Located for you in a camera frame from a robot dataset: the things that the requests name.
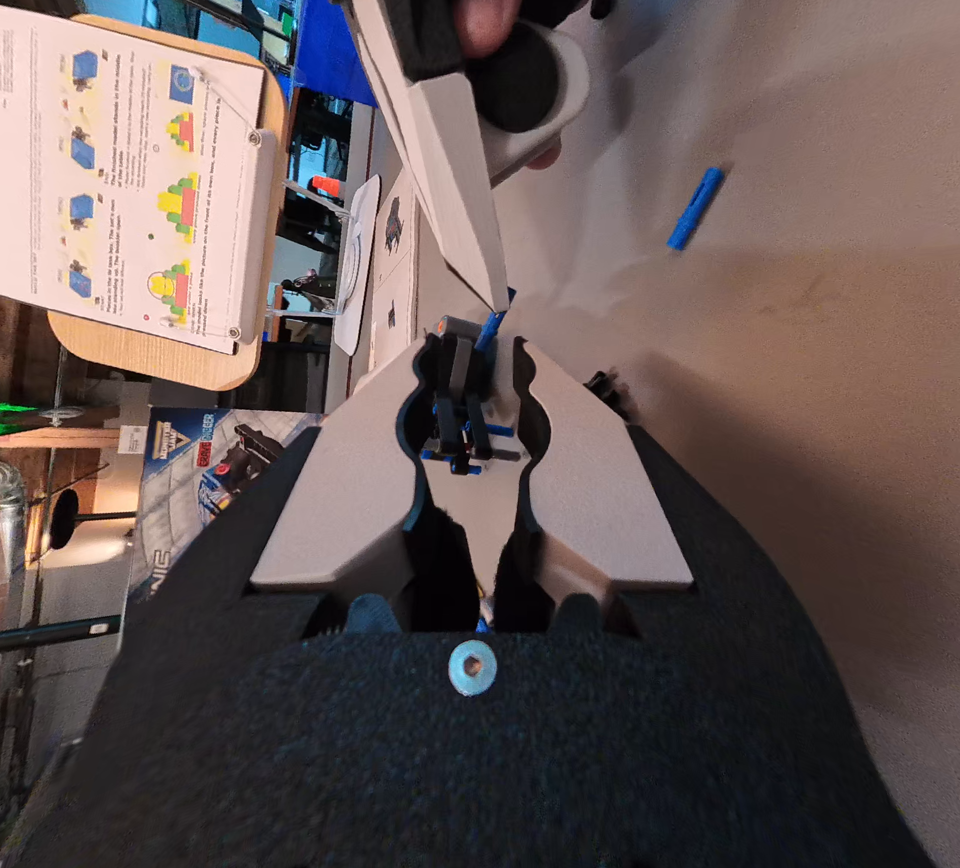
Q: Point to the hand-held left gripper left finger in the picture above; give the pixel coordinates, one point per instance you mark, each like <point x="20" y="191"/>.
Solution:
<point x="337" y="508"/>

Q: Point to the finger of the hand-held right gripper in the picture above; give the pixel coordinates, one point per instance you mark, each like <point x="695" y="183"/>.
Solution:
<point x="394" y="87"/>
<point x="457" y="170"/>

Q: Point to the lego instruction booklet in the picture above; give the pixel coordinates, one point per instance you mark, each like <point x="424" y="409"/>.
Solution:
<point x="394" y="260"/>

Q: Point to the blue lego pin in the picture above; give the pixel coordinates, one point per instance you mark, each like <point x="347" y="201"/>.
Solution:
<point x="694" y="207"/>
<point x="491" y="328"/>

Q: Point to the printed task sheet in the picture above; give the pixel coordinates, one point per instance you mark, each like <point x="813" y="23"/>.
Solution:
<point x="112" y="170"/>

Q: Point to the white board stand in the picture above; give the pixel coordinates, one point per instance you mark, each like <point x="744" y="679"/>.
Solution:
<point x="358" y="268"/>

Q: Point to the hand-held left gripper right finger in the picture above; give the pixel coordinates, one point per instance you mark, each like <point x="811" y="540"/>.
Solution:
<point x="600" y="508"/>

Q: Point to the truck picture lego box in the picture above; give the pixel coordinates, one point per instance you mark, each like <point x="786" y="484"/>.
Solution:
<point x="180" y="463"/>

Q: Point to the blue plastic bin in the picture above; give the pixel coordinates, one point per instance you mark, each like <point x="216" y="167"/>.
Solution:
<point x="330" y="50"/>

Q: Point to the grey motor lego model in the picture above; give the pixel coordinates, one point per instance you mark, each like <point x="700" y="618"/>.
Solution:
<point x="457" y="365"/>

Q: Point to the black lego connector block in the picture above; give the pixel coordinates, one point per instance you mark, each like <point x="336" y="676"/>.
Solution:
<point x="604" y="388"/>

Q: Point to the black lego pin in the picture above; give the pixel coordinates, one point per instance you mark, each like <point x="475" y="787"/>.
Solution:
<point x="600" y="1"/>

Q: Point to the orange traffic cone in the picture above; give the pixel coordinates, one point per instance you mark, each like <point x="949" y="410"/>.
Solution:
<point x="328" y="185"/>

